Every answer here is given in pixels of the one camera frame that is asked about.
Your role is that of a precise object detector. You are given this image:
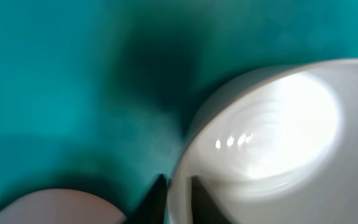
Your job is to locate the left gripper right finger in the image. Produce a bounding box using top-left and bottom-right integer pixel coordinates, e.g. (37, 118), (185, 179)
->
(191, 176), (231, 224)

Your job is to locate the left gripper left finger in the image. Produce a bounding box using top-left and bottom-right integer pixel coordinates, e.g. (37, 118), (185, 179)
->
(126, 174), (167, 224)

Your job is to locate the small pink bowl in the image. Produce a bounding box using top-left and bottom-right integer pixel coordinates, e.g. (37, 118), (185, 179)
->
(0, 189), (126, 224)

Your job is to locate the grey bowl of rice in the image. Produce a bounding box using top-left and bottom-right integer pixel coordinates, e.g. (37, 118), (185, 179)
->
(167, 58), (358, 223)

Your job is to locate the teal plastic tray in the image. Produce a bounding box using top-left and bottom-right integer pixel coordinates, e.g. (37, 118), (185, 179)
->
(0, 1), (358, 214)

